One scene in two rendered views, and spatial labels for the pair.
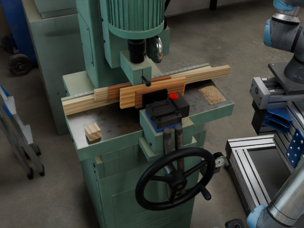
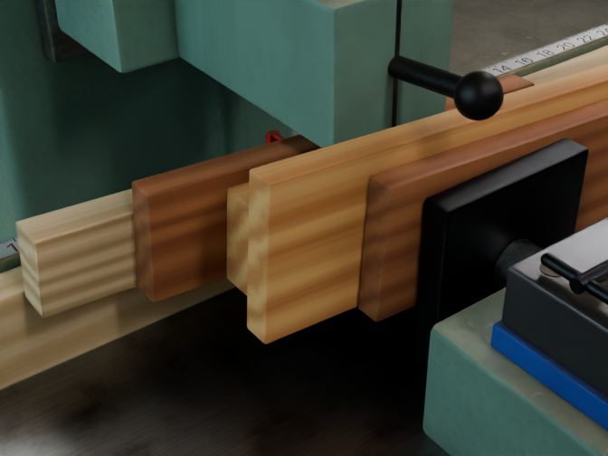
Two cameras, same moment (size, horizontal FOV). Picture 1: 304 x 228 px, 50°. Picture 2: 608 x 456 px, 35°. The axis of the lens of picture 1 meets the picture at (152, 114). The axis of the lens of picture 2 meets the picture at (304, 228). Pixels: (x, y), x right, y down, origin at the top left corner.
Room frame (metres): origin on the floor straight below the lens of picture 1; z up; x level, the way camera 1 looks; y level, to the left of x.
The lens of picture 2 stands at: (0.55, 0.15, 1.21)
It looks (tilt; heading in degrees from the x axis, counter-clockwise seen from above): 34 degrees down; 348
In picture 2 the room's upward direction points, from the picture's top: 1 degrees counter-clockwise
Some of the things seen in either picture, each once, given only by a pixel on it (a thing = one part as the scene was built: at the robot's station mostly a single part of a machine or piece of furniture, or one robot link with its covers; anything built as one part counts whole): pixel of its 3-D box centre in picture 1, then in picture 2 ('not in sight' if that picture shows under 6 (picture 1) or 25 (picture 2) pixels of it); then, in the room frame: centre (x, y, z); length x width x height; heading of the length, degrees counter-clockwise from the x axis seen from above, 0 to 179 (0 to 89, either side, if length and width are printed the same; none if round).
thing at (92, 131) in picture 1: (92, 131); not in sight; (0.76, 0.19, 0.92); 0.04 x 0.04 x 0.04; 32
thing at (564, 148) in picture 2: (158, 107); (548, 285); (0.86, -0.02, 0.95); 0.09 x 0.07 x 0.09; 114
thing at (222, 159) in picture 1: (216, 160); not in sight; (0.88, -0.27, 0.65); 0.06 x 0.04 x 0.08; 114
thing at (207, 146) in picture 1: (206, 159); not in sight; (0.94, -0.24, 0.58); 0.12 x 0.08 x 0.08; 24
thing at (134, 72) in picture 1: (135, 68); (306, 33); (0.98, 0.06, 1.03); 0.14 x 0.07 x 0.09; 24
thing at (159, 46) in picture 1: (154, 48); not in sight; (1.13, -0.01, 1.02); 0.12 x 0.03 x 0.12; 24
